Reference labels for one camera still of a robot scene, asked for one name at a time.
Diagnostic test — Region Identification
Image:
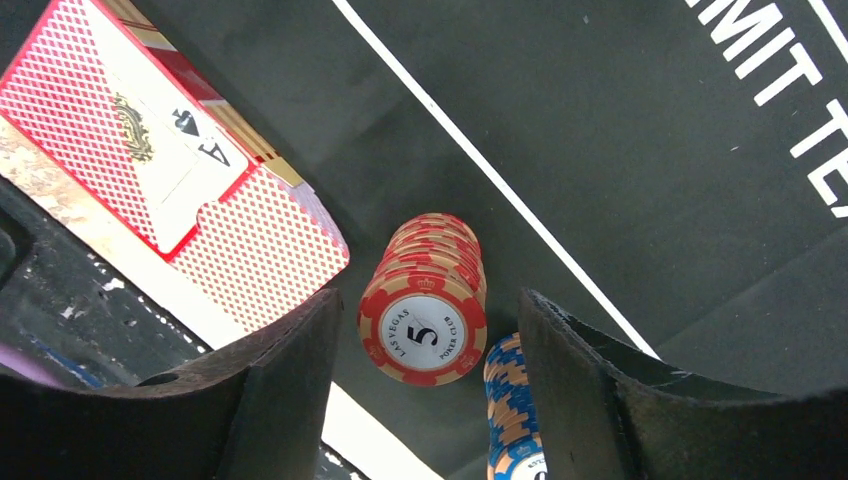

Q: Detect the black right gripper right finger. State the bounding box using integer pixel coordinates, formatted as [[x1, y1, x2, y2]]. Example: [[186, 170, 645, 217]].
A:
[[517, 289, 847, 479]]

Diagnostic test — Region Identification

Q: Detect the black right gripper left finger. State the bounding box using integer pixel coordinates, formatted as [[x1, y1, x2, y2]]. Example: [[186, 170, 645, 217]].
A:
[[1, 288, 342, 479]]

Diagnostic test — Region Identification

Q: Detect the blue poker chip stack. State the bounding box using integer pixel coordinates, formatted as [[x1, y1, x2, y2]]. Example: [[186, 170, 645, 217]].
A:
[[483, 333, 548, 480]]

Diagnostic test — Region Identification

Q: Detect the red poker chip stack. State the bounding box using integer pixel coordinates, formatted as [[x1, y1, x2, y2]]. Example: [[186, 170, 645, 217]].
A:
[[357, 212, 487, 387]]

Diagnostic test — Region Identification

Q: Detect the black poker felt mat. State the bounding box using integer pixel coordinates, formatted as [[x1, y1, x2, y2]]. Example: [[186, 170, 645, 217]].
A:
[[140, 1, 847, 479]]

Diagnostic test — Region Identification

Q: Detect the red playing card box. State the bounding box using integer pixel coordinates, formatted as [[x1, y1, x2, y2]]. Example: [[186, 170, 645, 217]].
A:
[[1, 1, 349, 332]]

